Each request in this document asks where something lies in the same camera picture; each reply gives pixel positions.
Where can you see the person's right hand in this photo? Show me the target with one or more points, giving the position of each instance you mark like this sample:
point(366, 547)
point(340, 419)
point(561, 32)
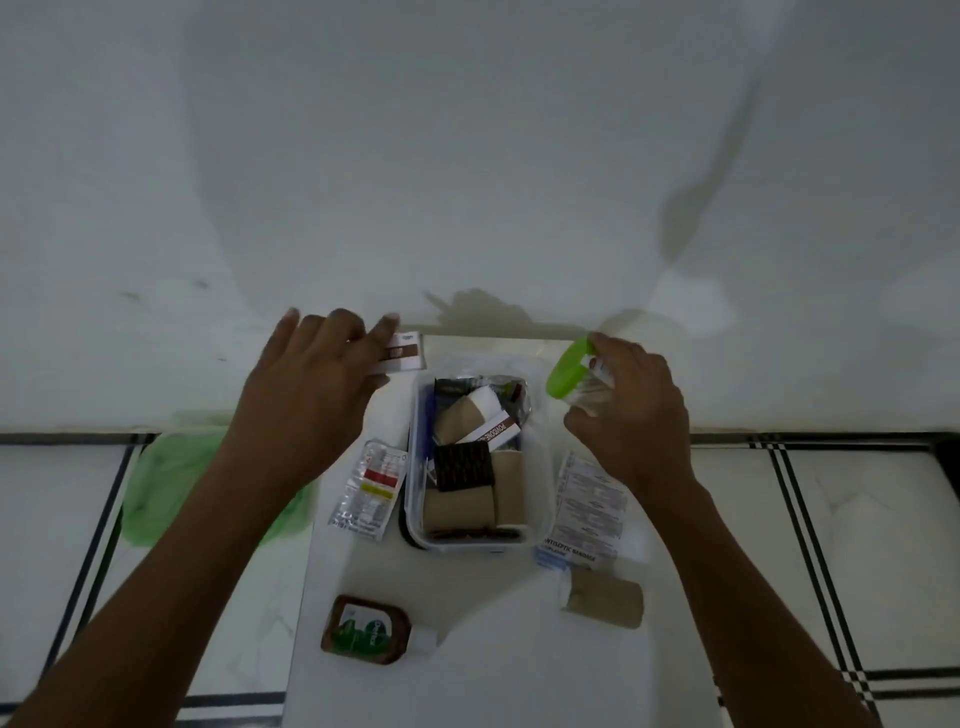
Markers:
point(641, 420)

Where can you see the person's left hand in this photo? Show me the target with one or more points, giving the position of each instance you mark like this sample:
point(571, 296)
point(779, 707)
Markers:
point(300, 405)

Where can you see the person's left thumb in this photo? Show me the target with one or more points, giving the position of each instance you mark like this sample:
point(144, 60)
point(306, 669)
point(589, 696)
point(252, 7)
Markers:
point(375, 382)

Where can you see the person's right thumb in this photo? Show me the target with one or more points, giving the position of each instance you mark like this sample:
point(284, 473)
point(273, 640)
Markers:
point(583, 424)

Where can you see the person's left middle finger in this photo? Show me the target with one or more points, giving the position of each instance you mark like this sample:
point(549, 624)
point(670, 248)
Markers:
point(346, 326)

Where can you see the person's left little finger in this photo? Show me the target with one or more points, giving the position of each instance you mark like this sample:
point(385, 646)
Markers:
point(285, 330)

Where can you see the white and brown medicine box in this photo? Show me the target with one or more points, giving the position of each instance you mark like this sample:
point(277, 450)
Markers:
point(405, 352)

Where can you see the clear bottle with green cap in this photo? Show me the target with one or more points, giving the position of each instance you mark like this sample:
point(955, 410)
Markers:
point(564, 371)

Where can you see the person's left forearm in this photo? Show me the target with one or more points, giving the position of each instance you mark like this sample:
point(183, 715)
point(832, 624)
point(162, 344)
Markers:
point(157, 585)

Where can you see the person's right forearm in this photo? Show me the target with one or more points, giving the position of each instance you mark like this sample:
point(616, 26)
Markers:
point(750, 607)

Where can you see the clear plastic storage container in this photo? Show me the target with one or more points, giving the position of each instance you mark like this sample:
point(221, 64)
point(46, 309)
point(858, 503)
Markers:
point(536, 480)

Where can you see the silver foil packet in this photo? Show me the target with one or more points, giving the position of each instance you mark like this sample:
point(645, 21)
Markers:
point(514, 397)

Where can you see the tan bandage roll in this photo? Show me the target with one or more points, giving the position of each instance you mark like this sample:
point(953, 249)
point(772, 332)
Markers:
point(456, 420)
point(604, 598)
point(457, 510)
point(508, 487)

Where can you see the white box with brown stripe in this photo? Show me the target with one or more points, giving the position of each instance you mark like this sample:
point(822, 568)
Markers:
point(491, 424)

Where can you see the white adhesive bandage strip packet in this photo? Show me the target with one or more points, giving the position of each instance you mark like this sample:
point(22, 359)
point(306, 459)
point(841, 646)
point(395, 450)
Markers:
point(589, 517)

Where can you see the silver blister tablet strip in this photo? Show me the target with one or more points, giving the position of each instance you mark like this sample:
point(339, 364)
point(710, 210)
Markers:
point(369, 491)

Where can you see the dark blister pack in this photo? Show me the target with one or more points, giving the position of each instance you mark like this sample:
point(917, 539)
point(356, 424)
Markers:
point(463, 466)

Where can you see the green plastic bag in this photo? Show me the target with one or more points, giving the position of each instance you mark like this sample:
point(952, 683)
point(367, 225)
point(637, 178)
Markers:
point(161, 487)

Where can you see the brown bottle with green label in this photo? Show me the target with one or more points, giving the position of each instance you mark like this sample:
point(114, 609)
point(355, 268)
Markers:
point(367, 631)

